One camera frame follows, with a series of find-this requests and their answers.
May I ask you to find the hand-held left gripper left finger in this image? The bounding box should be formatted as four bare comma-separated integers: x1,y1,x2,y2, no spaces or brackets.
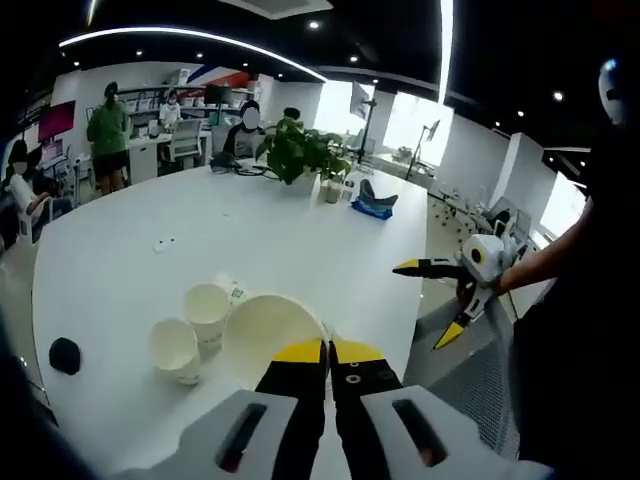
112,337,329,480

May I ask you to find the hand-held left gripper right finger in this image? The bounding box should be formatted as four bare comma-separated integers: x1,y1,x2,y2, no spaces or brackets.
327,337,556,480

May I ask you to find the white printed paper cup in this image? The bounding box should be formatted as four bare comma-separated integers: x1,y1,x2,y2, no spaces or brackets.
148,317,202,387
212,272,251,306
183,283,232,352
221,293,334,392

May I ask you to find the grey mesh office chair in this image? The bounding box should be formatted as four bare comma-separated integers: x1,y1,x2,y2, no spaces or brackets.
403,298,522,460

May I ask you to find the blue packet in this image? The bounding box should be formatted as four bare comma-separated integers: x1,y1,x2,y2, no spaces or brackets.
351,197,396,222

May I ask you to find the dark grey curved object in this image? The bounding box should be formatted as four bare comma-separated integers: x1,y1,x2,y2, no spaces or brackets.
358,178,400,210

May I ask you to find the person's dark shirt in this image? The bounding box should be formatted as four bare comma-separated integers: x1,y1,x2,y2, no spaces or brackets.
509,144,640,480

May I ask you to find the monitor on black stand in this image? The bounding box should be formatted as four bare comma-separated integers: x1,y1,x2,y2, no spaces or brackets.
351,82,377,152
407,119,442,177

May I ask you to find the green potted plant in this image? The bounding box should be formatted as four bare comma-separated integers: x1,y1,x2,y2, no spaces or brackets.
254,116,352,197

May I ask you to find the white worn device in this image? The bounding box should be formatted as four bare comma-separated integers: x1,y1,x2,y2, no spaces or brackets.
598,57,632,127

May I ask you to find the straight ceiling light strip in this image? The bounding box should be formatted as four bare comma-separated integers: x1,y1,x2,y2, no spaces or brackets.
438,0,455,104

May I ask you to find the small black object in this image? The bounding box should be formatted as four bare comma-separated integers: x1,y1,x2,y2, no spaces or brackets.
48,337,82,375

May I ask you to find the white mesh desk chair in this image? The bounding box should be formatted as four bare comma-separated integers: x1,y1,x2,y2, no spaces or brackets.
167,118,206,162

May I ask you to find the ceiling air vent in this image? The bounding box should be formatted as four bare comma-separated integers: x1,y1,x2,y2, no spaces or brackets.
219,0,334,21

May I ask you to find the curved ceiling light strip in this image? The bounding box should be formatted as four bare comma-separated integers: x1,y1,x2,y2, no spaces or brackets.
58,27,329,84

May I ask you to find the black cable tangle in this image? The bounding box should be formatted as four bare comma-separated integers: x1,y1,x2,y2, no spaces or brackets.
209,153,277,180

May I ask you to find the wall shelf with boxes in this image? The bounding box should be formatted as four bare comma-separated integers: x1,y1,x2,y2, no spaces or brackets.
119,82,261,112

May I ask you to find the pink wall screen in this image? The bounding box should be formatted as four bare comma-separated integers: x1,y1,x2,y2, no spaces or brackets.
37,99,77,144

